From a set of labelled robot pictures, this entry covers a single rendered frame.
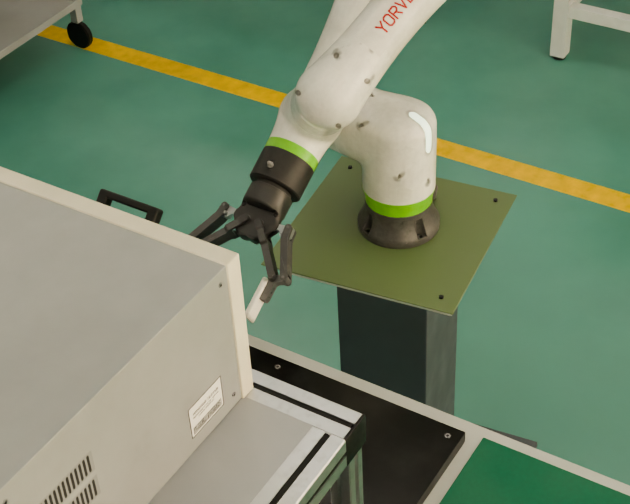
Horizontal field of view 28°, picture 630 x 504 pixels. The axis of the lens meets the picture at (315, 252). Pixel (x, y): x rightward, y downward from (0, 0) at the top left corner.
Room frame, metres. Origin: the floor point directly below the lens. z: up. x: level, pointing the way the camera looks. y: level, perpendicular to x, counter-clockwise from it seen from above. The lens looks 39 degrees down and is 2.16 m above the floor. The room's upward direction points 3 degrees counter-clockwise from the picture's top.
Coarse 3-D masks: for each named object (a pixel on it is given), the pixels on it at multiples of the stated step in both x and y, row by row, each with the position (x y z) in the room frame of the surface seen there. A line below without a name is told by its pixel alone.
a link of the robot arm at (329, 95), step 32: (384, 0) 1.77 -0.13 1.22; (416, 0) 1.77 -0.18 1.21; (352, 32) 1.73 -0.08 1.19; (384, 32) 1.72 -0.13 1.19; (320, 64) 1.68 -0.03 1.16; (352, 64) 1.67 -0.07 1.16; (384, 64) 1.70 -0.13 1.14; (320, 96) 1.63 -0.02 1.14; (352, 96) 1.64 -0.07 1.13; (320, 128) 1.64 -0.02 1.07
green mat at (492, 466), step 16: (480, 448) 1.25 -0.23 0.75; (496, 448) 1.25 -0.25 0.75; (480, 464) 1.22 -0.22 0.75; (496, 464) 1.21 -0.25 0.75; (512, 464) 1.21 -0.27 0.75; (528, 464) 1.21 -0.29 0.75; (544, 464) 1.21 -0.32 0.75; (464, 480) 1.19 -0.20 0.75; (480, 480) 1.19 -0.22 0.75; (496, 480) 1.18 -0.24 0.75; (512, 480) 1.18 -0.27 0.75; (528, 480) 1.18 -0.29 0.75; (544, 480) 1.18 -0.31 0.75; (560, 480) 1.18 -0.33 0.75; (576, 480) 1.18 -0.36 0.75; (448, 496) 1.16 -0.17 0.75; (464, 496) 1.16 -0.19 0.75; (480, 496) 1.16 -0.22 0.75; (496, 496) 1.16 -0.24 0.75; (512, 496) 1.15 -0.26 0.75; (528, 496) 1.15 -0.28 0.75; (544, 496) 1.15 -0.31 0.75; (560, 496) 1.15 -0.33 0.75; (576, 496) 1.15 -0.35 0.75; (592, 496) 1.15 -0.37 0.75; (608, 496) 1.14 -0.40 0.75; (624, 496) 1.14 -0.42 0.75
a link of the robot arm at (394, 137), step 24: (384, 96) 1.84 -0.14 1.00; (408, 96) 1.85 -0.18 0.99; (360, 120) 1.79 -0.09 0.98; (384, 120) 1.77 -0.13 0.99; (408, 120) 1.76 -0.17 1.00; (432, 120) 1.78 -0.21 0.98; (336, 144) 1.81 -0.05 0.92; (360, 144) 1.77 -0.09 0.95; (384, 144) 1.74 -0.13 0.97; (408, 144) 1.74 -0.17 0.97; (432, 144) 1.76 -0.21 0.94; (384, 168) 1.74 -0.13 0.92; (408, 168) 1.73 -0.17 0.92; (432, 168) 1.76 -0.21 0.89; (384, 192) 1.74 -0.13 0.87; (408, 192) 1.73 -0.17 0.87; (432, 192) 1.77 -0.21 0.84; (408, 216) 1.74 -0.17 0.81
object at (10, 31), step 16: (0, 0) 3.87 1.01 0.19; (16, 0) 3.86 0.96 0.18; (32, 0) 3.85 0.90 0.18; (48, 0) 3.84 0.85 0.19; (64, 0) 3.84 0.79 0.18; (80, 0) 3.85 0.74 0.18; (0, 16) 3.75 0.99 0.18; (16, 16) 3.75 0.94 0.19; (32, 16) 3.74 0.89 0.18; (48, 16) 3.73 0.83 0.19; (80, 16) 3.84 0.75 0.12; (0, 32) 3.64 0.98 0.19; (16, 32) 3.64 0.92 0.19; (32, 32) 3.64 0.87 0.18; (80, 32) 3.83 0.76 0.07; (0, 48) 3.54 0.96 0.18
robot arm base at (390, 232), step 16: (368, 208) 1.78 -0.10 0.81; (432, 208) 1.78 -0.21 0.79; (368, 224) 1.77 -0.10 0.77; (384, 224) 1.74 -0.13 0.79; (400, 224) 1.74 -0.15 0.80; (416, 224) 1.75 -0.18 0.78; (432, 224) 1.76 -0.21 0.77; (368, 240) 1.75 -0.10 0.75; (384, 240) 1.73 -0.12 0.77; (400, 240) 1.73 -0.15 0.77; (416, 240) 1.73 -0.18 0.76
